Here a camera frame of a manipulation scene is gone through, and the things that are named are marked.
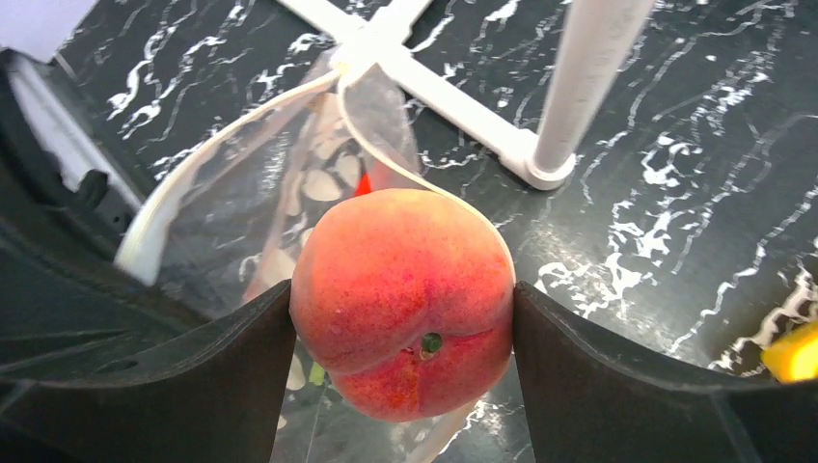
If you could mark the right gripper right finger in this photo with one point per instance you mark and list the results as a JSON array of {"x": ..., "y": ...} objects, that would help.
[{"x": 591, "y": 395}]

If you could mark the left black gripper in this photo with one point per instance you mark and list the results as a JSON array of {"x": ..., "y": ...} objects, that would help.
[{"x": 63, "y": 302}]

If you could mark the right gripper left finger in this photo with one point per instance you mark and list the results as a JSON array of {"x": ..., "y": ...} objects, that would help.
[{"x": 213, "y": 394}]

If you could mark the clear zip top bag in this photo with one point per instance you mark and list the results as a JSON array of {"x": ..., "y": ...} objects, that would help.
[{"x": 228, "y": 223}]

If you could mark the pink toy peach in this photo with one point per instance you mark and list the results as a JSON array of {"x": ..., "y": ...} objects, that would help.
[{"x": 405, "y": 299}]

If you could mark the orange toy carrot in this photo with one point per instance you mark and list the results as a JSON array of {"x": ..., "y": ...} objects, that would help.
[{"x": 363, "y": 186}]

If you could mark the yellow plastic bin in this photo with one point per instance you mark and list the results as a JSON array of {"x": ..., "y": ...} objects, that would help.
[{"x": 793, "y": 357}]

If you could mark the white pvc pipe frame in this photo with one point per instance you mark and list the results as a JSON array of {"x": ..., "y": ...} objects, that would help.
[{"x": 525, "y": 79}]

